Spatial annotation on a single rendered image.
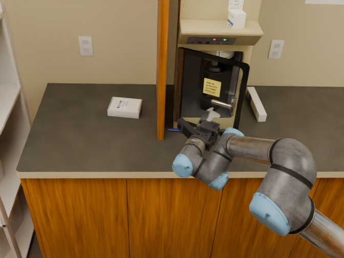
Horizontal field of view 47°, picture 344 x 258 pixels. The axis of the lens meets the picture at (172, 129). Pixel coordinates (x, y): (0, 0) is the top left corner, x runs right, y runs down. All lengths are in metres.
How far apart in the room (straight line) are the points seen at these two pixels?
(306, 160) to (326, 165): 0.88
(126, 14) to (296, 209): 1.41
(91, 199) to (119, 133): 0.34
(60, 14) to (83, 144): 0.69
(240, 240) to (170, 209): 0.47
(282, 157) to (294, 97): 1.29
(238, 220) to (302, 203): 1.05
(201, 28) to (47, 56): 1.00
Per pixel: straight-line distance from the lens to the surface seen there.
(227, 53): 1.78
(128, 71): 2.26
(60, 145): 1.88
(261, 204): 1.02
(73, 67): 2.28
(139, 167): 1.74
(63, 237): 2.17
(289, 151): 1.06
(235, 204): 1.97
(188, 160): 1.35
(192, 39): 1.60
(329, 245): 1.18
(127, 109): 2.00
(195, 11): 1.64
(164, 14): 1.53
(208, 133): 1.49
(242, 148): 1.26
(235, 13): 1.59
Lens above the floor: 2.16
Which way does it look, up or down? 39 degrees down
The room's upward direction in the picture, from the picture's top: 3 degrees clockwise
